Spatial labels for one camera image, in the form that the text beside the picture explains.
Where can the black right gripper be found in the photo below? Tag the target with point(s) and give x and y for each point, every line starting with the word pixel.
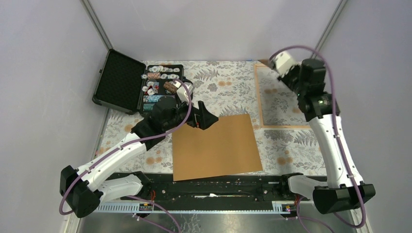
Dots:
pixel 295 69

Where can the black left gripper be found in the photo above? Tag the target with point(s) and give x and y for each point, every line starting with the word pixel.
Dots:
pixel 206 119

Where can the brown cardboard backing board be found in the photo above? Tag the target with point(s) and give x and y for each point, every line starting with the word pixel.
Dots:
pixel 228 147

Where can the light wooden picture frame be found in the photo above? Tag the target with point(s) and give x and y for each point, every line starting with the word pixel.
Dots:
pixel 277 105

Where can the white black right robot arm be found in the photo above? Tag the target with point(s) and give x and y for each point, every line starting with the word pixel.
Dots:
pixel 345 188

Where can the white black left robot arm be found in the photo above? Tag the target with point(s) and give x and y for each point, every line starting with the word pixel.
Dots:
pixel 84 188

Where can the floral patterned table mat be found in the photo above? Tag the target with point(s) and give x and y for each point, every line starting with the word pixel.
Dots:
pixel 227 88

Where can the black poker chip case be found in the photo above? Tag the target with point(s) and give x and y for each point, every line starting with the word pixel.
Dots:
pixel 129 86

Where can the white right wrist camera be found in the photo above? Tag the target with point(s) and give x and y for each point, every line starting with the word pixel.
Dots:
pixel 282 63

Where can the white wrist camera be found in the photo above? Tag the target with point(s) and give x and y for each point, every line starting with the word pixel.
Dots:
pixel 282 63
pixel 185 93

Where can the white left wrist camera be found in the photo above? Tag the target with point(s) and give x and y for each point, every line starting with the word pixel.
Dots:
pixel 185 93

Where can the right corner aluminium post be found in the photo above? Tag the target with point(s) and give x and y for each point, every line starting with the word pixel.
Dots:
pixel 333 20

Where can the corner aluminium post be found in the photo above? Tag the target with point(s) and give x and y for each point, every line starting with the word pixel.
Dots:
pixel 89 9
pixel 333 20

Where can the left corner aluminium post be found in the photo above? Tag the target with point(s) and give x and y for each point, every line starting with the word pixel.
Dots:
pixel 89 9

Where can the aluminium rail front structure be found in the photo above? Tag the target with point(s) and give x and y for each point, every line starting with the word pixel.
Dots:
pixel 214 214

